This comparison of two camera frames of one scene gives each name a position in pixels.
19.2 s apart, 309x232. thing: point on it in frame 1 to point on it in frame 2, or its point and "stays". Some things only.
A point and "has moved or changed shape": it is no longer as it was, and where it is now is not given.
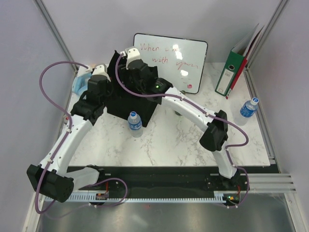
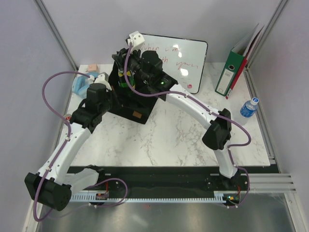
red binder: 246,56 stays
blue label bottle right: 249,108 stays
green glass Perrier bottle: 177,112 has moved or changed shape
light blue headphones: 80,84 stays
